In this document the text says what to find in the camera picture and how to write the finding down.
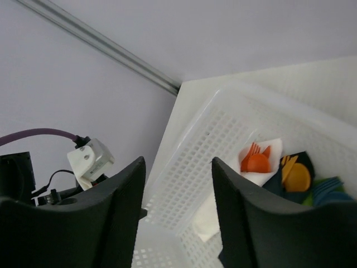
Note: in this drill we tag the white paper napkin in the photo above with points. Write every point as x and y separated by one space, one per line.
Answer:
205 223

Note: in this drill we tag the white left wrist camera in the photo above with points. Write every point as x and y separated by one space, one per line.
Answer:
89 162

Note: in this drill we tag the orange plastic fork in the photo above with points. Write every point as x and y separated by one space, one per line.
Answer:
254 149

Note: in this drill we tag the orange plastic spoon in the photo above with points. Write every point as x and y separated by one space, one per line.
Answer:
258 163

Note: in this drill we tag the yellow plastic spoon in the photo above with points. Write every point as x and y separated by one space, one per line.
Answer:
295 175

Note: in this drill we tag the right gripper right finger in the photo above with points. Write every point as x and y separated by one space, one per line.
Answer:
261 229

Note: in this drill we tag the orange plastic knife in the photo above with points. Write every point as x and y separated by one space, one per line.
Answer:
267 152

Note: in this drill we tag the blue plastic fork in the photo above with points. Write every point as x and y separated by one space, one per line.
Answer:
324 193

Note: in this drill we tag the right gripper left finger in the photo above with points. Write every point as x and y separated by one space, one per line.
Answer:
95 228

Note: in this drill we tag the dark navy rolled napkin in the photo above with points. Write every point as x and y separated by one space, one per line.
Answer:
274 184

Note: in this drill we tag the left aluminium frame post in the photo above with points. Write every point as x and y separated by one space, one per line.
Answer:
72 25

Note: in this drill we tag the large white plastic basket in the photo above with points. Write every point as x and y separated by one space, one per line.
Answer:
229 121

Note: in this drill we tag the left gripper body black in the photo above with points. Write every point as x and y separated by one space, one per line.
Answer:
18 184

